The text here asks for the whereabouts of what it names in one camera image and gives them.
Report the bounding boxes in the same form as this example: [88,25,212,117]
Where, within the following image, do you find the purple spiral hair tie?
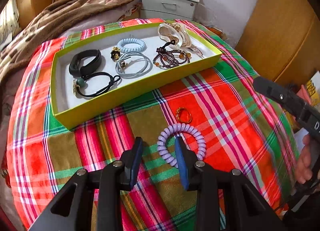
[156,123,207,169]

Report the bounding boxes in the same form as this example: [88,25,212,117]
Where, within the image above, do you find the green shallow cardboard tray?
[50,22,221,129]

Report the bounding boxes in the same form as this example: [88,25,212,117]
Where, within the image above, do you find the black hair tie with charm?
[72,71,122,98]

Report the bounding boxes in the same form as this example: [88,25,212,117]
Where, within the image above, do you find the person right hand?
[295,134,312,184]

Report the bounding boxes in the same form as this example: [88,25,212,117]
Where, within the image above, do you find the light blue spiral hair tie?
[117,37,148,53]

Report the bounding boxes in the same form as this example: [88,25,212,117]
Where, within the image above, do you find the black fitness band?
[68,50,102,78]

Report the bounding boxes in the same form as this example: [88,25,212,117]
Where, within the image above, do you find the dark red beaded bracelet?
[152,39,192,70]

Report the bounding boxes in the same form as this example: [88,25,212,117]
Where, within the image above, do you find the thin gold ring bracelet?
[175,106,193,124]

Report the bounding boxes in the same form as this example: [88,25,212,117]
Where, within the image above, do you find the gold translucent hair claw clip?
[158,22,204,58]

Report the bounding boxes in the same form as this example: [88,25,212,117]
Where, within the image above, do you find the red green plaid cloth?
[7,19,298,230]

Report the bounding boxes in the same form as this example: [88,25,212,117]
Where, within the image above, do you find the brown patterned fleece blanket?
[1,0,134,84]

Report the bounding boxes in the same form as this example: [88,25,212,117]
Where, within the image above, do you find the grey two-drawer nightstand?
[140,0,200,21]

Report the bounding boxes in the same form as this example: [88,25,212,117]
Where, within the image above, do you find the grey elastic hair ties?
[115,51,153,79]

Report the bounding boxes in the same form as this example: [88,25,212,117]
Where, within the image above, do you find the gold black scrunchie charm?
[111,46,121,61]

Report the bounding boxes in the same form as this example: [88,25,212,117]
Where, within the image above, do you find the wooden door right side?
[235,0,319,86]

